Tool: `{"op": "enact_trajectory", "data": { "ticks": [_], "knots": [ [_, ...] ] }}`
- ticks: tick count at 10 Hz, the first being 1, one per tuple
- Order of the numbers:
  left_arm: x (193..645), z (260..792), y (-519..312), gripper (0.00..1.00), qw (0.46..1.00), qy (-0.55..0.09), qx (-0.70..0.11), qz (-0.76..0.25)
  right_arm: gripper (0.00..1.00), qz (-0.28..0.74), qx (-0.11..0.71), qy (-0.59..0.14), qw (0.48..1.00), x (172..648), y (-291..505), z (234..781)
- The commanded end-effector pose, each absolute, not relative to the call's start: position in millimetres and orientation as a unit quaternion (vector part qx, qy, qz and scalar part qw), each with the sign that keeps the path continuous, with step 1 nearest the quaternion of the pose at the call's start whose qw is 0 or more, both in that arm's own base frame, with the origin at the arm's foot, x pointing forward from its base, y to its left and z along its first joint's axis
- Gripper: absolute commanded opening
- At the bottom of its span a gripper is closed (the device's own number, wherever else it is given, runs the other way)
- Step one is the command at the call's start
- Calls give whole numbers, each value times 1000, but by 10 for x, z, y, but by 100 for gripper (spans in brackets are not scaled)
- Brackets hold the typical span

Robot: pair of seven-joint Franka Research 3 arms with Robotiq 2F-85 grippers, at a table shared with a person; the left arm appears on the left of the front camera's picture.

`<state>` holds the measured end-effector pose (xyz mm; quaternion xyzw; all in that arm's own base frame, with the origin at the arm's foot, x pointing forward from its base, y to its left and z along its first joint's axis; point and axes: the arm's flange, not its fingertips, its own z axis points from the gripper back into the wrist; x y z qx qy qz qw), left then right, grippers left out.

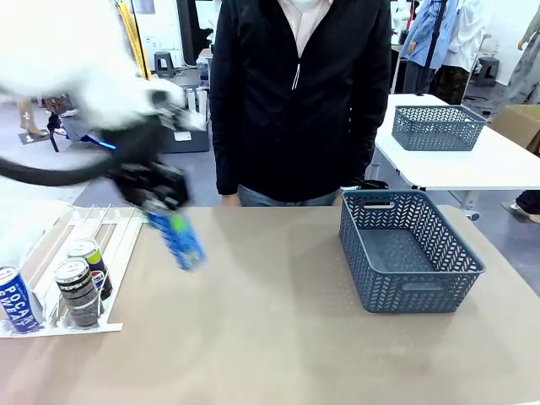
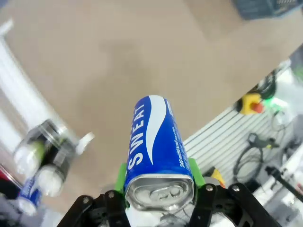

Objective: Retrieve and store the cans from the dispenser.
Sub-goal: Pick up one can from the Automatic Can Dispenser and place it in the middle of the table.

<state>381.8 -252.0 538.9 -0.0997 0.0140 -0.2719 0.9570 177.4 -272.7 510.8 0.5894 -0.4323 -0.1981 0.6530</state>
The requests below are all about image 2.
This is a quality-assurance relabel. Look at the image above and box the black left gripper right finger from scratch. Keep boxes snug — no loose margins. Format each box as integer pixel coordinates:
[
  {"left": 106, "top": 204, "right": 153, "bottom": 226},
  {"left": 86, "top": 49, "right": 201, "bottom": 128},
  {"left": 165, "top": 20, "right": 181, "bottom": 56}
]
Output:
[{"left": 188, "top": 158, "right": 283, "bottom": 227}]

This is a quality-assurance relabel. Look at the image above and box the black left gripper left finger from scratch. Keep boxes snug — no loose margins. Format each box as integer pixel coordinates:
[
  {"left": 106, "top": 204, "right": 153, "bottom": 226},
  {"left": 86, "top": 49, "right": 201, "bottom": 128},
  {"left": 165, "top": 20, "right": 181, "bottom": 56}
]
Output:
[{"left": 56, "top": 162, "right": 130, "bottom": 227}]

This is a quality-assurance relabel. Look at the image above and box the black patterned Pepsi can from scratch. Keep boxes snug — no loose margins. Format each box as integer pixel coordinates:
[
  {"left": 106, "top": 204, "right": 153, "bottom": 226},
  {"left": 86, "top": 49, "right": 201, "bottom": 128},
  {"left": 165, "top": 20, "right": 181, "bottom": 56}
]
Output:
[{"left": 37, "top": 125, "right": 77, "bottom": 197}]

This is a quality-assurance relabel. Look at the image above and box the blue Pocari Sweat can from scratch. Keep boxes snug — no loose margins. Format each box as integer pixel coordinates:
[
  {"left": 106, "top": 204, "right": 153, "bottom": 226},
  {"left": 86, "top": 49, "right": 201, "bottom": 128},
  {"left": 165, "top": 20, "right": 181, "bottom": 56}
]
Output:
[
  {"left": 124, "top": 94, "right": 196, "bottom": 212},
  {"left": 17, "top": 176, "right": 44, "bottom": 216}
]

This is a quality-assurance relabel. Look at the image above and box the black Pepsi can lime accent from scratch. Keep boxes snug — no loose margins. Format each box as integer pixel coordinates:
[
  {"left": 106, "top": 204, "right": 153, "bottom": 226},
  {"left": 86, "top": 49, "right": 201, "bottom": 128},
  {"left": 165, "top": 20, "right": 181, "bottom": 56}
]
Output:
[{"left": 13, "top": 119, "right": 52, "bottom": 175}]

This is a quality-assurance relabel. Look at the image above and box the yellow tape piece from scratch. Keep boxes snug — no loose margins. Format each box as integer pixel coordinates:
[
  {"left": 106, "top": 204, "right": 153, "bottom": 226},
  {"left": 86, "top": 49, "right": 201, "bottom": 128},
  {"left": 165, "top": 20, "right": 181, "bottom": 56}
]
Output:
[{"left": 211, "top": 167, "right": 226, "bottom": 188}]

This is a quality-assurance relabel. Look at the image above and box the black stand bar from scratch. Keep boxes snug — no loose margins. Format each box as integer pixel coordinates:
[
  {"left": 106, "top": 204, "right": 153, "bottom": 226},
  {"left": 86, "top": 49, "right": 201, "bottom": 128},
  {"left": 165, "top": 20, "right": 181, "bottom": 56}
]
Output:
[{"left": 264, "top": 165, "right": 303, "bottom": 204}]

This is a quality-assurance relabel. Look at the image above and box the yellow emergency stop button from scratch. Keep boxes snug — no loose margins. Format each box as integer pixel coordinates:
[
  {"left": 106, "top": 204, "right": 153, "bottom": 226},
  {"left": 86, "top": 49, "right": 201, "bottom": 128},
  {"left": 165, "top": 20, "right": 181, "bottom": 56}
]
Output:
[{"left": 239, "top": 93, "right": 265, "bottom": 115}]

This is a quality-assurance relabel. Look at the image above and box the grey plastic lattice basket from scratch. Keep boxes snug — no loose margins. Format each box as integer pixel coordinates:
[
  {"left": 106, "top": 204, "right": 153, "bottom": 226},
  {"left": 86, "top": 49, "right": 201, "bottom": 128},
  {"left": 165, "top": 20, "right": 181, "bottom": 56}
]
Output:
[{"left": 233, "top": 0, "right": 303, "bottom": 21}]

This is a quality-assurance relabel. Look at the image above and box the black coiled cable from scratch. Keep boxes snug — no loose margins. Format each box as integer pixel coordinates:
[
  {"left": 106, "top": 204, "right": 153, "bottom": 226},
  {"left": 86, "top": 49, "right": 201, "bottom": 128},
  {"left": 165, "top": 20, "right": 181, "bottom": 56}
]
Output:
[{"left": 233, "top": 141, "right": 264, "bottom": 184}]

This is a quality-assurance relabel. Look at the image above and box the grooved aluminium frame rail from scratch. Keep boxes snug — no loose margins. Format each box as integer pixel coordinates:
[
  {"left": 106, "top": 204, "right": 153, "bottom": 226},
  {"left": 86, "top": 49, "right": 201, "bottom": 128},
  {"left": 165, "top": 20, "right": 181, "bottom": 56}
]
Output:
[{"left": 183, "top": 101, "right": 262, "bottom": 190}]

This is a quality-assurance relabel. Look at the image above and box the black cable bundle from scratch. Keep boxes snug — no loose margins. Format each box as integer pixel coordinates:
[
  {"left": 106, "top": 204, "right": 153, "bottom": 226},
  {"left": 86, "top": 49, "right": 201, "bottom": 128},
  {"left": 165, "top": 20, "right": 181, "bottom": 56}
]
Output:
[{"left": 257, "top": 68, "right": 278, "bottom": 100}]

